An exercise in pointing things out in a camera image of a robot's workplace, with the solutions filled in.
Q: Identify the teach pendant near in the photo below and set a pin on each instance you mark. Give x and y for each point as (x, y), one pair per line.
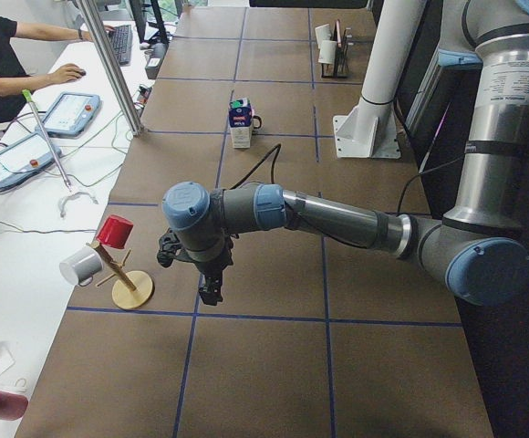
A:
(23, 159)

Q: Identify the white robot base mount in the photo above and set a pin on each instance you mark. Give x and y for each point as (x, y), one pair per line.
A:
(369, 130)

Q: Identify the person in black shirt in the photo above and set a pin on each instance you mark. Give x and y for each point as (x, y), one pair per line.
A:
(13, 77)

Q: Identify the aluminium frame post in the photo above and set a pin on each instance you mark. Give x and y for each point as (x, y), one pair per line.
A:
(110, 64)

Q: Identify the wooden round stand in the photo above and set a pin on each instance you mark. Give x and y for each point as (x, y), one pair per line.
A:
(131, 289)

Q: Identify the grey rod tool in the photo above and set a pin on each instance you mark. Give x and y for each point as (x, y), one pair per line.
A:
(42, 130)

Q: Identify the blue milk carton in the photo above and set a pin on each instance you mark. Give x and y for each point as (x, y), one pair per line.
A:
(240, 120)

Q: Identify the white ribbed HOME mug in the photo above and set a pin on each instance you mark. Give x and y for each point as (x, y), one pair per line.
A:
(323, 33)

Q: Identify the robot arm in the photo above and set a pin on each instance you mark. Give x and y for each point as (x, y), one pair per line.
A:
(310, 207)

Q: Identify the white cup on stand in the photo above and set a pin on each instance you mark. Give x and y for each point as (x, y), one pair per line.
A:
(79, 268)

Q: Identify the teach pendant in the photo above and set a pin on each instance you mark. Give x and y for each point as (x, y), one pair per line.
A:
(70, 114)
(23, 159)

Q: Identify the teach pendant far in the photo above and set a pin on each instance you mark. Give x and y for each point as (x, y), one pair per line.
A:
(70, 114)

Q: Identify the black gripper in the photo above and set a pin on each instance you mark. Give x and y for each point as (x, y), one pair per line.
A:
(212, 267)

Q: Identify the black wire mug rack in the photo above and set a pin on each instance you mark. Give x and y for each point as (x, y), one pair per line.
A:
(340, 68)

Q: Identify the red cup on stand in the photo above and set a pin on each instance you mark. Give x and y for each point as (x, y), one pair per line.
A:
(115, 231)

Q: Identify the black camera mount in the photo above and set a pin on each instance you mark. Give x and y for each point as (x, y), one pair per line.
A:
(170, 249)

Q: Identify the white smiley face mug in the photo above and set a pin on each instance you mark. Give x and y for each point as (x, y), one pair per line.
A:
(257, 123)

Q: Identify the black keyboard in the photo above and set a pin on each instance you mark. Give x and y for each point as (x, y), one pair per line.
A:
(120, 38)

